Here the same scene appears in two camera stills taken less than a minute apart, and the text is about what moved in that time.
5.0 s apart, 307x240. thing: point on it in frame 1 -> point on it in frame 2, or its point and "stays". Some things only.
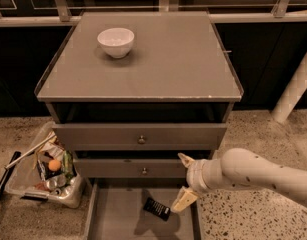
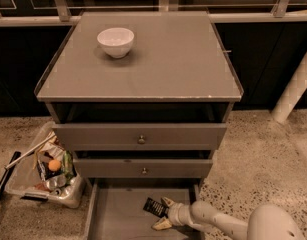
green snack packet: x=68 y=165 stays
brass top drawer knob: x=142 y=140 stays
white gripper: x=195 y=178 -> x=175 y=213
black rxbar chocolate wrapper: x=156 y=208 stays
